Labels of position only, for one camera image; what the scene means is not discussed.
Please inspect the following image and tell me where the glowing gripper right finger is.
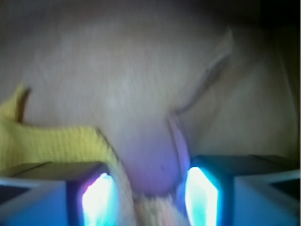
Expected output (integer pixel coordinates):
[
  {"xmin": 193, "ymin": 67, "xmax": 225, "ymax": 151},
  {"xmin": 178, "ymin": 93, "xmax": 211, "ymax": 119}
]
[{"xmin": 184, "ymin": 155, "xmax": 301, "ymax": 226}]

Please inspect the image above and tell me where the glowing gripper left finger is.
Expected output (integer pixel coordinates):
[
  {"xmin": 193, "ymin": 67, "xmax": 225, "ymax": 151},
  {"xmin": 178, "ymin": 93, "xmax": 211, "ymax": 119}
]
[{"xmin": 0, "ymin": 162, "xmax": 119, "ymax": 226}]

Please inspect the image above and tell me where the brown paper bag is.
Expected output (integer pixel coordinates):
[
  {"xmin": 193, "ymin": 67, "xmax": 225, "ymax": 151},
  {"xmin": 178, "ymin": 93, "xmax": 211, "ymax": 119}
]
[{"xmin": 0, "ymin": 0, "xmax": 300, "ymax": 195}]

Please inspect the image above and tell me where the yellow cloth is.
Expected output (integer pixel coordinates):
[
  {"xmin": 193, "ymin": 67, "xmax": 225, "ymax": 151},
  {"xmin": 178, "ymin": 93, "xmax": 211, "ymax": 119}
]
[{"xmin": 0, "ymin": 85, "xmax": 188, "ymax": 226}]

